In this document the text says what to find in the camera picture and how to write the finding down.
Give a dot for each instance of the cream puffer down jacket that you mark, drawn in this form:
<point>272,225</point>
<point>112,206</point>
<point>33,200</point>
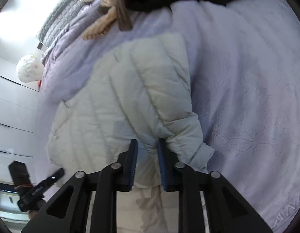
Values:
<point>139,90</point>

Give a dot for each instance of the white drawer cabinet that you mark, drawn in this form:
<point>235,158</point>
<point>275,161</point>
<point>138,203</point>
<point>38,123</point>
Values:
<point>18,104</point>

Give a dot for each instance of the grey quilted headboard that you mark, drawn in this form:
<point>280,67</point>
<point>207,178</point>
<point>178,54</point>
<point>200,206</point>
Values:
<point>61,15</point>

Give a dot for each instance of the beige striped knit garment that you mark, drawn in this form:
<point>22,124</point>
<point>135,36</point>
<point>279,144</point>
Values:
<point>111,10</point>

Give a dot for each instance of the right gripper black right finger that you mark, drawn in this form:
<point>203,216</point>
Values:
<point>207,202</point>

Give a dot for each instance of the lavender plush bed blanket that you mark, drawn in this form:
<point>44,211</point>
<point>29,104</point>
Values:
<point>244,67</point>

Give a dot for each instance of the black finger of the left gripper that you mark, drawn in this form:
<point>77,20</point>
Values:
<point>43,186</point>

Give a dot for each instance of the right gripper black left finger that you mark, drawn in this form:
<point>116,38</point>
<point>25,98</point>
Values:
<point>88,201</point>

